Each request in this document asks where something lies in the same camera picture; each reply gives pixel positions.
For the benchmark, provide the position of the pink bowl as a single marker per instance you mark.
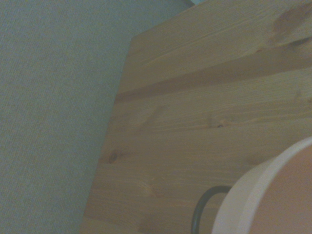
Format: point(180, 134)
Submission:
point(280, 195)

